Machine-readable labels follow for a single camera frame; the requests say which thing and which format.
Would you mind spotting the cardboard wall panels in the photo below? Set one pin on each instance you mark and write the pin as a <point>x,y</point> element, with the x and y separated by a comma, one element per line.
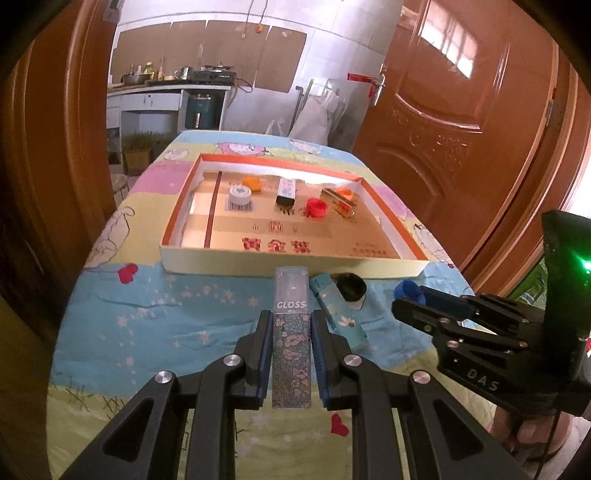
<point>207,50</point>

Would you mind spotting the brown wooden door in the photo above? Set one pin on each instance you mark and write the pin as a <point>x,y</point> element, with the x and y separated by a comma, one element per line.
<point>438,92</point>

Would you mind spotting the white plastic bags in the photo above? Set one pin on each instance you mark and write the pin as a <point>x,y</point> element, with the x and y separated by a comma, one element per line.
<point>318,110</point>

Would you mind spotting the white cartoon cat box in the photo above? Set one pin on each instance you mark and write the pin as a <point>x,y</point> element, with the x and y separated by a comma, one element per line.
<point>286,190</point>

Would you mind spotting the black gas stove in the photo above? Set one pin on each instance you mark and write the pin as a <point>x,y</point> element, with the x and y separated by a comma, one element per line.
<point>214,74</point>

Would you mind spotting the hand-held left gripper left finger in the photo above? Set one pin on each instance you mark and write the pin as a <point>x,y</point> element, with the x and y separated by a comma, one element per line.
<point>265,364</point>

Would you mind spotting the white bottle cap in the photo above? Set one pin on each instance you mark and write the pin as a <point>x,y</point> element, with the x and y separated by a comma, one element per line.
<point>240,196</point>

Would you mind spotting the orange bottle cap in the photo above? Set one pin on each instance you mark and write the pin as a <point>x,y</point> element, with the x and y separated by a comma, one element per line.
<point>342,190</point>
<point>253,183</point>

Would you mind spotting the teal flower-print box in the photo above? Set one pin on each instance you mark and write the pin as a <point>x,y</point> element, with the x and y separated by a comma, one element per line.
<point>344,325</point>

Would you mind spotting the brown wooden door frame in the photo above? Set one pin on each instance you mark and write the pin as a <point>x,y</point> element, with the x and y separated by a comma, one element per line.
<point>60,115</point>

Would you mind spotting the gold rectangular box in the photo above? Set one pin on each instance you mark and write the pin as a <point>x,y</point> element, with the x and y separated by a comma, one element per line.
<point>341,204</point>

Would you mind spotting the red ribbon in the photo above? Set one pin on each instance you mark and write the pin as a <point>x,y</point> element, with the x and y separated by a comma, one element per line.
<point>362,77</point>

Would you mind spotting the planter with green shoots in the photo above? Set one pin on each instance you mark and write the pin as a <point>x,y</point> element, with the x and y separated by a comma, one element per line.
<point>138,150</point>

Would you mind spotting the white kitchen counter cabinet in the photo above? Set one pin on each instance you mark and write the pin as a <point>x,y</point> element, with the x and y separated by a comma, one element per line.
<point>147,101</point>

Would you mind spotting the printed cartoon blanket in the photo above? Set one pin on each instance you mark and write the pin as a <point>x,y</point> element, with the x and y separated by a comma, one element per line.
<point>138,300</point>

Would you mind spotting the person's right hand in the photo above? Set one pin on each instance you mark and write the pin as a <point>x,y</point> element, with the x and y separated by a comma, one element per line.
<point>521,431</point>

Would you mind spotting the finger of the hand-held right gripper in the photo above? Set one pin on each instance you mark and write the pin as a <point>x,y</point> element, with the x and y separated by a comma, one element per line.
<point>445,304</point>
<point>415,314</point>

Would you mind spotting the blue bottle cap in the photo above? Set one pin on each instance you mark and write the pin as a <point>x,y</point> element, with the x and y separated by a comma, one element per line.
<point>408,290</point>

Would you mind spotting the green printed carton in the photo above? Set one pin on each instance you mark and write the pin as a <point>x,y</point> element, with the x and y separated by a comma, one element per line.
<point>531,286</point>

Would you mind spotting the floral clear-top box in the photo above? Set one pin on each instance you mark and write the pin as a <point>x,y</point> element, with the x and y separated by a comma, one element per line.
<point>291,360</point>

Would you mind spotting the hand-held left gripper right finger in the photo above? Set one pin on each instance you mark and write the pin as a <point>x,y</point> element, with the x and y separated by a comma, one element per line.
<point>321,369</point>

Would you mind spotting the red bottle cap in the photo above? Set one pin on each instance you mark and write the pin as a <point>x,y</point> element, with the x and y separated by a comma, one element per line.
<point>317,207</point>

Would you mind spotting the dark green air fryer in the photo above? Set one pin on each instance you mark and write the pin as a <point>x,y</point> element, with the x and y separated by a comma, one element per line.
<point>201,110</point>

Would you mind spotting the black bottle cap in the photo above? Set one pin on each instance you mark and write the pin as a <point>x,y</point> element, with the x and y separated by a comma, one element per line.
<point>353,286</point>

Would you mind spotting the shallow cardboard tray box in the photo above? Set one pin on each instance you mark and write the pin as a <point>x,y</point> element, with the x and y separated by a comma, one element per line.
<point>221,263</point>

